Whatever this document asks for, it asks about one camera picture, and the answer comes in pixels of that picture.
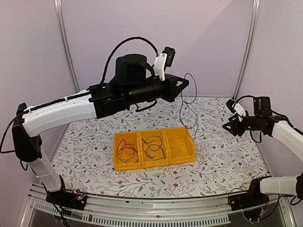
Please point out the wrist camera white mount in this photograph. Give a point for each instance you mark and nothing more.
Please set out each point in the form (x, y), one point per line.
(236, 108)
(162, 61)

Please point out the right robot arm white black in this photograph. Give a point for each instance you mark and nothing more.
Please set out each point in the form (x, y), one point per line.
(277, 126)

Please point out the floral patterned table mat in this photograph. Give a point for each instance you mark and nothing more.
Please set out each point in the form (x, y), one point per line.
(223, 162)

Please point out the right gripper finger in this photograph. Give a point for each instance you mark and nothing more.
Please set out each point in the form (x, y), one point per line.
(233, 129)
(235, 118)

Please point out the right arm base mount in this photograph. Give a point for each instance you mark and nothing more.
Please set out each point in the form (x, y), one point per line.
(247, 200)

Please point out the right aluminium frame post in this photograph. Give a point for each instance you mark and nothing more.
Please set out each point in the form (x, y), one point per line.
(248, 47)

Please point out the left yellow plastic bin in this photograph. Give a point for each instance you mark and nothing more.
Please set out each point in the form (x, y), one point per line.
(126, 152)

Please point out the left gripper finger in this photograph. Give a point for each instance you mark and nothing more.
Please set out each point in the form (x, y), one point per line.
(178, 90)
(181, 83)

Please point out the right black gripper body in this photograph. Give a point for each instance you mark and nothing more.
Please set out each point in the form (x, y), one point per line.
(254, 125)

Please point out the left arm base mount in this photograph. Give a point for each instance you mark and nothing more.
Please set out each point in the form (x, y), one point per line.
(74, 200)

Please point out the left aluminium frame post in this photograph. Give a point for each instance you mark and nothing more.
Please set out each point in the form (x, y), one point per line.
(65, 44)

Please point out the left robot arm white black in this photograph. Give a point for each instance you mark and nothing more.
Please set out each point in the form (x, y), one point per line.
(134, 81)

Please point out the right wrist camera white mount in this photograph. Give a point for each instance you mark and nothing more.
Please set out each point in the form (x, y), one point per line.
(236, 108)

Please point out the yellow plastic bin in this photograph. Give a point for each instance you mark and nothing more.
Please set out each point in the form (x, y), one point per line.
(153, 148)
(180, 145)
(126, 152)

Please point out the front aluminium rail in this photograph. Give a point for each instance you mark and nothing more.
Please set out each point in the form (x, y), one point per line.
(182, 205)

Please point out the middle yellow plastic bin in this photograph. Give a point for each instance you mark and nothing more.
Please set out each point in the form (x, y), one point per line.
(153, 148)

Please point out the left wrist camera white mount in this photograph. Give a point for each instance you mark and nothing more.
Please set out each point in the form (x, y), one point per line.
(162, 61)

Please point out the aluminium frame post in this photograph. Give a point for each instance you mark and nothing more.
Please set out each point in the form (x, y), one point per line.
(65, 44)
(248, 47)

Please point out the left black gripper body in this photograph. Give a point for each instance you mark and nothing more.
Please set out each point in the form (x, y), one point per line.
(168, 93)

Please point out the right yellow plastic bin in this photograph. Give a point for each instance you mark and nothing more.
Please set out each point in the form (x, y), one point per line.
(180, 145)

